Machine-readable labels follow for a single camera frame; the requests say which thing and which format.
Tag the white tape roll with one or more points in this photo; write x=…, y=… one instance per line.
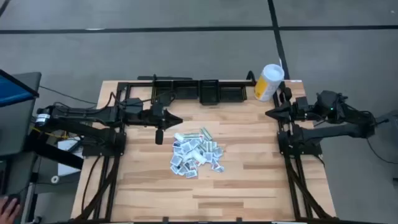
x=52, y=179

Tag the black cart support beam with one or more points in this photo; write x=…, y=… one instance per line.
x=56, y=155

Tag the computer monitor with blue screen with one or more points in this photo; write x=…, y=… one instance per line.
x=14, y=91

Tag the person's hand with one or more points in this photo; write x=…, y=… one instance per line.
x=7, y=211

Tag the black curved bracket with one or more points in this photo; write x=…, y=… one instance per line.
x=248, y=76

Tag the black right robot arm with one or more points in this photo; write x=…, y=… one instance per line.
x=335, y=129

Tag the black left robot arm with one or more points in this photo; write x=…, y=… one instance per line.
x=93, y=115

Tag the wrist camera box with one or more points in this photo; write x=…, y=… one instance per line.
x=133, y=105
x=301, y=103

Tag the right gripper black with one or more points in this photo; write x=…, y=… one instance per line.
x=289, y=112

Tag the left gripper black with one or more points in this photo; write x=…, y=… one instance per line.
x=157, y=118

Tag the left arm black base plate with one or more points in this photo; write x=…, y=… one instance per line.
x=96, y=152

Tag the yellow and white wipes canister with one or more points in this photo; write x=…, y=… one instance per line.
x=267, y=84

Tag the white paper sheet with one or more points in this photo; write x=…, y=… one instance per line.
x=66, y=169

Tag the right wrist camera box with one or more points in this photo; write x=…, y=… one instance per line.
x=301, y=103

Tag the grey chair base leg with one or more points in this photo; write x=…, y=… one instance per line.
x=390, y=119

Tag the white packet with red print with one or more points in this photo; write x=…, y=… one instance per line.
x=219, y=168
x=191, y=165

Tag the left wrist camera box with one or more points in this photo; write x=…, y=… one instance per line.
x=133, y=105

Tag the black plastic mesh basket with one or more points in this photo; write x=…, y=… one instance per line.
x=231, y=93
x=185, y=90
x=209, y=91
x=161, y=90

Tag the square white printed packet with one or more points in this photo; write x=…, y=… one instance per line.
x=191, y=174
x=208, y=156
x=183, y=171
x=177, y=144
x=218, y=152
x=195, y=143
x=175, y=169
x=186, y=147
x=175, y=160

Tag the plain white oblong packet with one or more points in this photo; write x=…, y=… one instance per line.
x=199, y=157

